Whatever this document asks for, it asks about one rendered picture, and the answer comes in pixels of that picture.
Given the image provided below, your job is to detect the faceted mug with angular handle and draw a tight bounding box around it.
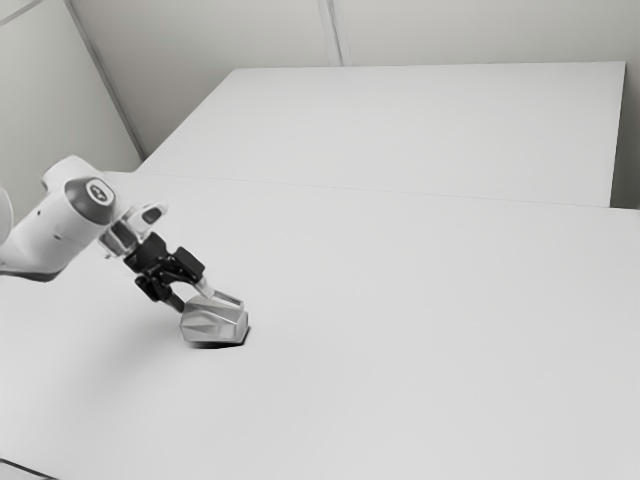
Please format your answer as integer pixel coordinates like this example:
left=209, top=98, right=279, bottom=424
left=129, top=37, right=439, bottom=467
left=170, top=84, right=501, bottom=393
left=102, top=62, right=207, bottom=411
left=178, top=293, right=250, bottom=347

